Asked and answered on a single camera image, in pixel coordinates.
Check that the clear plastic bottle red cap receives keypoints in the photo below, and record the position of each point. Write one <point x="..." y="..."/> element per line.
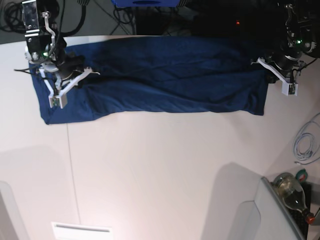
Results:
<point x="292" y="195"/>

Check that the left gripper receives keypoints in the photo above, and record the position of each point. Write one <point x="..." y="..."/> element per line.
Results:
<point x="284" y="63"/>

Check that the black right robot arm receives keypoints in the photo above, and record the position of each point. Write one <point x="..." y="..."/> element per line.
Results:
<point x="45" y="40"/>

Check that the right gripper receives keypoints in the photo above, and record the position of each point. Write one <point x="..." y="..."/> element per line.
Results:
<point x="67" y="65"/>

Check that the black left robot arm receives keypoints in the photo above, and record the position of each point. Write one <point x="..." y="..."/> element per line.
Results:
<point x="298" y="44"/>

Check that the green tape roll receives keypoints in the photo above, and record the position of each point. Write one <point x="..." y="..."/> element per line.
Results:
<point x="302" y="176"/>

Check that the dark blue t-shirt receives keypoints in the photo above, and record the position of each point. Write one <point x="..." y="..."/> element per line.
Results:
<point x="162" y="74"/>

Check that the blue box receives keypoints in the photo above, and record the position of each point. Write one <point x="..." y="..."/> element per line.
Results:
<point x="145" y="3"/>

